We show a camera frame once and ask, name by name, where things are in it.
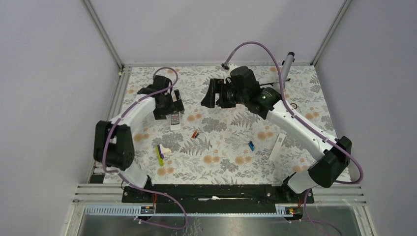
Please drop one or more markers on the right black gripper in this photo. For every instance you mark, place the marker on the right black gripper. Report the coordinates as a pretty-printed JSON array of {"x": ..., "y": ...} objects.
[{"x": 217, "y": 86}]

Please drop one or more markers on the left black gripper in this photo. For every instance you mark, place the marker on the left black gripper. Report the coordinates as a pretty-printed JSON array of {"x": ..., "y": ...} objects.
[{"x": 159, "y": 114}]

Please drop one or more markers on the white remote control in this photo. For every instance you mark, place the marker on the white remote control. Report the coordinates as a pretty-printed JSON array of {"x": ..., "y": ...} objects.
[{"x": 175, "y": 121}]

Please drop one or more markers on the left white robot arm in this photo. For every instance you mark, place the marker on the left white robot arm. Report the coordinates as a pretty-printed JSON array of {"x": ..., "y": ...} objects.
[{"x": 113, "y": 142}]

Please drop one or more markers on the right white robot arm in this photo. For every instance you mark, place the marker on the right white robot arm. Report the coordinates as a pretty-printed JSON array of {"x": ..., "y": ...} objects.
[{"x": 241, "y": 87}]

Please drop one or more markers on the purple green block stack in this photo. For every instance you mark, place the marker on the purple green block stack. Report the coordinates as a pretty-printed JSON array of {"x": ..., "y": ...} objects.
[{"x": 161, "y": 152}]

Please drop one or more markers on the blue battery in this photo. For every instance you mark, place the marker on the blue battery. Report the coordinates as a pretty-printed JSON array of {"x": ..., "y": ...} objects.
[{"x": 251, "y": 146}]

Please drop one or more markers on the white rectangular stick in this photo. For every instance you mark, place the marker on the white rectangular stick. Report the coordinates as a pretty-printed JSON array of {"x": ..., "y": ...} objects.
[{"x": 276, "y": 150}]

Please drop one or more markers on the grey microphone on stand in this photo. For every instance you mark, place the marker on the grey microphone on stand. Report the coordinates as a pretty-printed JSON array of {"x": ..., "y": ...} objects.
[{"x": 280, "y": 83}]

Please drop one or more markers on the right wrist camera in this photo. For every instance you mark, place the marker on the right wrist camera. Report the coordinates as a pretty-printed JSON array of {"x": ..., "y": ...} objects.
[{"x": 228, "y": 67}]

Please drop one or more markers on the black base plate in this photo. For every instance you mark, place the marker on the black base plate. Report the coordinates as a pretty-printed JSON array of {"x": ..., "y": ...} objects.
[{"x": 215, "y": 199}]

